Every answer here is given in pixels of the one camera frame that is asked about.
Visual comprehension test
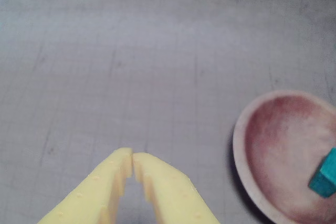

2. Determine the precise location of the blue block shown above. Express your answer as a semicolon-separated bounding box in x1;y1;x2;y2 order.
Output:
308;147;336;198

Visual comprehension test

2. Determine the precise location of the gridded gift wrap paper sheet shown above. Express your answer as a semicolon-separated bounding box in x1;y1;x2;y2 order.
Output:
0;0;336;224

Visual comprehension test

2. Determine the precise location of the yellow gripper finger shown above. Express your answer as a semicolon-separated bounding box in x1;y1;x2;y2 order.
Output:
133;151;221;224
38;147;133;224

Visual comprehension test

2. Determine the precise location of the round wooden bowl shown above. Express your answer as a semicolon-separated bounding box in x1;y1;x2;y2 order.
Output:
232;90;336;224

